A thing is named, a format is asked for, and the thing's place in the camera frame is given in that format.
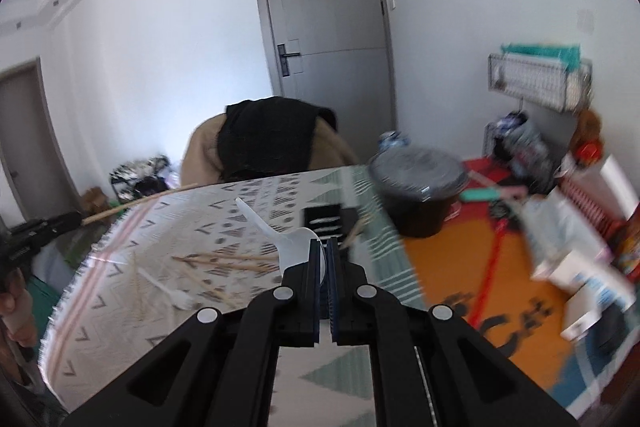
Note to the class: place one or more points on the drink can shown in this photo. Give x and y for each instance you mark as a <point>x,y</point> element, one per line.
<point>392,141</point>

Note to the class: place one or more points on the black utensil holder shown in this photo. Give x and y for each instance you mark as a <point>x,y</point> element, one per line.
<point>325,213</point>

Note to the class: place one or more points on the red fly swatter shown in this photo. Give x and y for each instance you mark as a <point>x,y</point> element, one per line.
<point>487,272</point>

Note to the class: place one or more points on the white power strip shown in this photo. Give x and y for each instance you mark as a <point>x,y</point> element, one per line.
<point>585,279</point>

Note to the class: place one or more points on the white paper bag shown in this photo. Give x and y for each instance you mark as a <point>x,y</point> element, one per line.
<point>620,182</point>

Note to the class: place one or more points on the white plastic fork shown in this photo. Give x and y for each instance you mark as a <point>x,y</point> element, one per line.
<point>167,291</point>

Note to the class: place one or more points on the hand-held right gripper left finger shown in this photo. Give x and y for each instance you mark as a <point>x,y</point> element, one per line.
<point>314,287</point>

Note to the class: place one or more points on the clear plastic bag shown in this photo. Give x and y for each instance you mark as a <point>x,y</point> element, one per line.
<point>560,232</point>

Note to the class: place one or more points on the red plastic basket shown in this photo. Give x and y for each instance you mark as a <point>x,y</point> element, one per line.
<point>590,202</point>

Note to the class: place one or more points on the white charger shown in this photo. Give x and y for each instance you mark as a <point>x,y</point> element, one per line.
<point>580,317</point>

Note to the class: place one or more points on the black jacket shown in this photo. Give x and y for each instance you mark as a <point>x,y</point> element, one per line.
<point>270,137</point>

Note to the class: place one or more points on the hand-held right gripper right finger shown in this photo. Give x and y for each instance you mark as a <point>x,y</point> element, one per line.
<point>334,292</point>

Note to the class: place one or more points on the black plug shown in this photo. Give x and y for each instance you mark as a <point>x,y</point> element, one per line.
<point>610,329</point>

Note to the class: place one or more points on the black lidded bowl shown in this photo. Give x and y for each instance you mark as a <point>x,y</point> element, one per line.
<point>420,187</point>

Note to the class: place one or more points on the grey side door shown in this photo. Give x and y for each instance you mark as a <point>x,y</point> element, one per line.
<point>25,142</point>

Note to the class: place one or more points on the cardboard box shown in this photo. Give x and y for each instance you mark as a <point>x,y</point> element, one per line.
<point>94,201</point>

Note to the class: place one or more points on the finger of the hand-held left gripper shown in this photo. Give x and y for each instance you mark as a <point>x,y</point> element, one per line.
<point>50,225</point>

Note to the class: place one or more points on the person's left hand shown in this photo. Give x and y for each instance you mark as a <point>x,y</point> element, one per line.
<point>22,312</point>

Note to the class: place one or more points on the brown plush toy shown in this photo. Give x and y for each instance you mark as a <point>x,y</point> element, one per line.
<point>587,132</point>

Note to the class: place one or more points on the white plastic spoon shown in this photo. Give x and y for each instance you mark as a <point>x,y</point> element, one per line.
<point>282,239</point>

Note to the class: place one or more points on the black shoe rack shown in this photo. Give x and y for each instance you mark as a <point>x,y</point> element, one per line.
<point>137,179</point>

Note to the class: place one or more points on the patterned tablecloth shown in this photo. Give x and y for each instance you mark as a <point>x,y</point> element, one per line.
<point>150,357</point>

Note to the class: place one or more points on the teal plastic bag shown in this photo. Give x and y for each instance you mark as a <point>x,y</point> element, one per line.
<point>545,53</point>

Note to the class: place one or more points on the orange printed mat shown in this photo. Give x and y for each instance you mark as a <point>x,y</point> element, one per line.
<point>450,267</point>

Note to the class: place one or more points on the tan chair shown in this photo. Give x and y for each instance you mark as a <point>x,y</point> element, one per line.
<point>200,157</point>

